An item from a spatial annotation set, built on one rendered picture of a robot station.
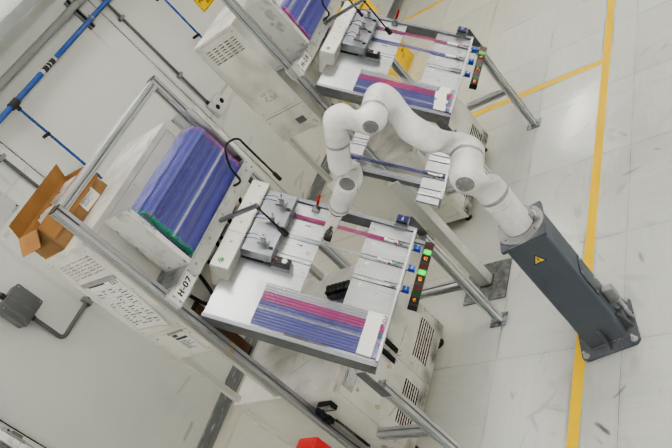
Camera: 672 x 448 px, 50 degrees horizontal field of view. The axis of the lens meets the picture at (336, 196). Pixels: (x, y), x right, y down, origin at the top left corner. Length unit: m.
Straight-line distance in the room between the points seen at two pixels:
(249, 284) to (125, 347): 1.58
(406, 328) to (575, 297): 0.87
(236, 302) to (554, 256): 1.24
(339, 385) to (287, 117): 1.59
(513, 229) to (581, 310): 0.50
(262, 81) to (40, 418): 2.08
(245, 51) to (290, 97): 0.34
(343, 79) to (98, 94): 1.68
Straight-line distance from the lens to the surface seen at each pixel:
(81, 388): 4.27
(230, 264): 2.95
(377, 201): 4.27
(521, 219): 2.74
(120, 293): 3.02
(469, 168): 2.52
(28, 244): 3.03
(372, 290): 2.98
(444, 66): 4.02
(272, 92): 3.93
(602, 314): 3.09
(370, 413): 3.22
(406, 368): 3.44
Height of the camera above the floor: 2.40
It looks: 26 degrees down
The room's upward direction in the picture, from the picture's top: 45 degrees counter-clockwise
